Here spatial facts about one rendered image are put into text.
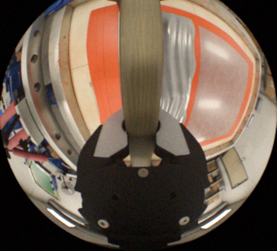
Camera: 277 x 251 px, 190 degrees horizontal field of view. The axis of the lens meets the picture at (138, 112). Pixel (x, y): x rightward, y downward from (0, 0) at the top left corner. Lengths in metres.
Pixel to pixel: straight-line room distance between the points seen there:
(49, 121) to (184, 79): 0.31
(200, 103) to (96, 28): 0.28
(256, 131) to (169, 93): 3.73
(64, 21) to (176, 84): 0.28
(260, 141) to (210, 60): 3.69
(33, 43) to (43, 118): 0.18
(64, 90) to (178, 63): 0.22
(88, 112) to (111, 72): 0.11
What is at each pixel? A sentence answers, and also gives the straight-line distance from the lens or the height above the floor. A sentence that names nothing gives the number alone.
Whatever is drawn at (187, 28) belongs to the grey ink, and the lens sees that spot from 0.20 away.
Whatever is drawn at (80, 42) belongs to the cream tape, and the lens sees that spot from 0.21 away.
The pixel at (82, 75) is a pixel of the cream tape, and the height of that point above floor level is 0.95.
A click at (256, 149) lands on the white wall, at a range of 3.91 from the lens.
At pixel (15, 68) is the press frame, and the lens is 0.65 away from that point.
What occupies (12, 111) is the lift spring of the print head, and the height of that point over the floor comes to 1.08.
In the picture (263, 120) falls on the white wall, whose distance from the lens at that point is 3.71.
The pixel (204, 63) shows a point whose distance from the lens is 0.21.
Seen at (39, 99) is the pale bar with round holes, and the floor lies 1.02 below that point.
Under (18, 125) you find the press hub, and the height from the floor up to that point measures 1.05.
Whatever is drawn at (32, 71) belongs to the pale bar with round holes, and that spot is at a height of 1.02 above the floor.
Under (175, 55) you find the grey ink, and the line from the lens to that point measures 0.17.
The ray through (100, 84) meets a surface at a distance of 0.18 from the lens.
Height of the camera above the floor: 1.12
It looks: 58 degrees down
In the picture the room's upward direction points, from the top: 180 degrees clockwise
